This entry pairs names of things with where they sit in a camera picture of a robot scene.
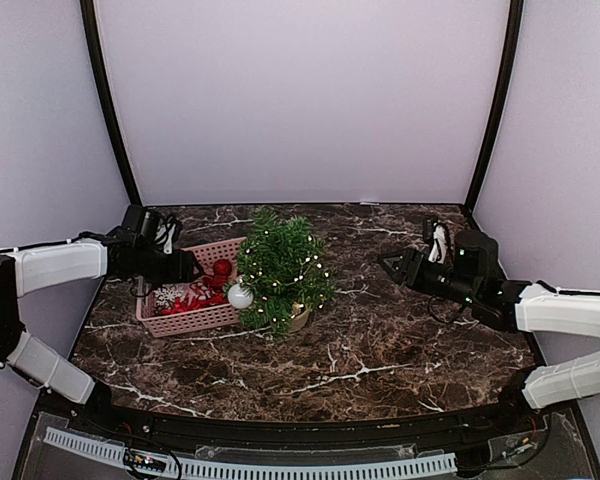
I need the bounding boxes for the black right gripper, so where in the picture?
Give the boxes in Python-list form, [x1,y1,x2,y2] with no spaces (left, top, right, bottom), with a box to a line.
[377,248,480,308]

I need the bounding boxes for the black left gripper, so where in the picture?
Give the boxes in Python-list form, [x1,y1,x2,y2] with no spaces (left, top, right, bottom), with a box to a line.
[134,245,204,285]

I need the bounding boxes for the pink plastic basket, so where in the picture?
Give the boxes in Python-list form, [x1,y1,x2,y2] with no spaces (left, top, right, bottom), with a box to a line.
[136,237,244,338]

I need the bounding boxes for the white ball ornament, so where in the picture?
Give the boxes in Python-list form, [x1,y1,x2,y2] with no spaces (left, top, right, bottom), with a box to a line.
[226,283,254,310]

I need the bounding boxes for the small green christmas tree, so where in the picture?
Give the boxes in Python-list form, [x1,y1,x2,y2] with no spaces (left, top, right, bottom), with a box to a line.
[236,208,335,337]

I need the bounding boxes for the fairy light string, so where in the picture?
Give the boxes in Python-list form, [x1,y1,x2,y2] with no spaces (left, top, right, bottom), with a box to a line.
[242,215,336,321]

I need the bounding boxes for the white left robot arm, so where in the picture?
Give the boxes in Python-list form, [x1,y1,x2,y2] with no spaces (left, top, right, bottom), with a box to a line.
[0,205,203,436]

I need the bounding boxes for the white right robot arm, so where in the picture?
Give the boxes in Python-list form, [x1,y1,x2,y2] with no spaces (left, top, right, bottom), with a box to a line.
[377,230,600,434]

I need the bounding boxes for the beige tree pot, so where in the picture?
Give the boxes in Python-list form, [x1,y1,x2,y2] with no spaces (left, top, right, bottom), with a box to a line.
[288,303,311,333]

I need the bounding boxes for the white snowflake ornament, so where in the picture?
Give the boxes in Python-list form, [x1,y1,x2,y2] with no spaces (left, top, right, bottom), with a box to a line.
[153,284,183,312]

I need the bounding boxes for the red ball ornament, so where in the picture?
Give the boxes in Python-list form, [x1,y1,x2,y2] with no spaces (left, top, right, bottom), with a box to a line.
[212,259,233,284]

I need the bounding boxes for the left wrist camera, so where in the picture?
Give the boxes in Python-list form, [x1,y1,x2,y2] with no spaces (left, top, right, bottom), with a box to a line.
[154,214,182,254]

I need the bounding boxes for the white slotted cable duct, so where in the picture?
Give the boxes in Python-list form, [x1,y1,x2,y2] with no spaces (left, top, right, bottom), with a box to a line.
[42,428,459,480]

